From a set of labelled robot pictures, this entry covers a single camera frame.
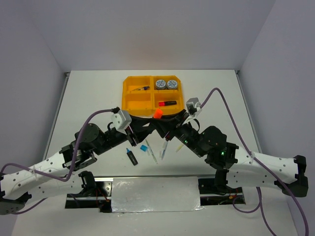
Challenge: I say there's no blue clear pen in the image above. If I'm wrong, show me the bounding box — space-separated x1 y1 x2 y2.
160 141 168 160

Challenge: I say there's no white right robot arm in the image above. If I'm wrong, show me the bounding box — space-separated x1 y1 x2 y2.
157 111 309 198

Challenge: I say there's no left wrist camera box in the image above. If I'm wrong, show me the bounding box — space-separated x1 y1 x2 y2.
111 110 132 133

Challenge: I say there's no green clear pen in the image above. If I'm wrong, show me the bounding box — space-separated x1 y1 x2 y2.
145 139 158 164

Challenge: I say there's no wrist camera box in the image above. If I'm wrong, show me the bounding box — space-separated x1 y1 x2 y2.
183 97 202 125
111 110 132 133

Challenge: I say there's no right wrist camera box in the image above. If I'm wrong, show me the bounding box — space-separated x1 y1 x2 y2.
183 97 202 125

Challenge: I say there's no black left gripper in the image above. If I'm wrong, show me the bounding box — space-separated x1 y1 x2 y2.
94 113 156 155

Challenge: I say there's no small glue bottle blue cap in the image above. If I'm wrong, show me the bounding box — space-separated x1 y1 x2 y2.
131 86 150 91

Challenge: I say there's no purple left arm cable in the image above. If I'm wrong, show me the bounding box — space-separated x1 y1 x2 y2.
1 108 118 214

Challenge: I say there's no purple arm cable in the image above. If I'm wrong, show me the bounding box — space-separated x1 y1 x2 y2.
200 88 310 236
1 108 118 214

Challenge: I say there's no black highlighter pink tip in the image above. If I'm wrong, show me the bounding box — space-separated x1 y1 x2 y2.
158 100 177 107

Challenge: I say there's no black mounting rail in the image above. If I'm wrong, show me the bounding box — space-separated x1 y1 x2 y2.
65 177 246 213

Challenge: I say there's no round blue-white tin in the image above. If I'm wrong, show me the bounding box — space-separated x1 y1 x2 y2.
155 79 166 90
166 79 178 90

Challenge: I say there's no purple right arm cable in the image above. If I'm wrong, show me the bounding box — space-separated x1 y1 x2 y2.
200 88 310 236

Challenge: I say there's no black highlighter blue tip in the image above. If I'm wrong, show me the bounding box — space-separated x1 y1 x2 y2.
126 148 138 166

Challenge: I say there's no blue highlighter cap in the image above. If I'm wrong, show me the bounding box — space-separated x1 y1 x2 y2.
140 145 148 152

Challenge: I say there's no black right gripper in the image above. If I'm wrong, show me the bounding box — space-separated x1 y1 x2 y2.
149 108 205 157

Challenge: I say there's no foil-covered base plate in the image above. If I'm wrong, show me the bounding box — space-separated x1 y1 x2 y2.
111 177 202 213

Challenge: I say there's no orange highlighter cap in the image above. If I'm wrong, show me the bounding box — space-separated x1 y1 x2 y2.
153 109 163 119

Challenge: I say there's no orange four-compartment organizer tray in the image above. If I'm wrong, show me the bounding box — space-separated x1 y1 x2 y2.
122 75 184 117

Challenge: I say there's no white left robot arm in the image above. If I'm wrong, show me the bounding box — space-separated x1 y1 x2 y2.
0 114 155 215

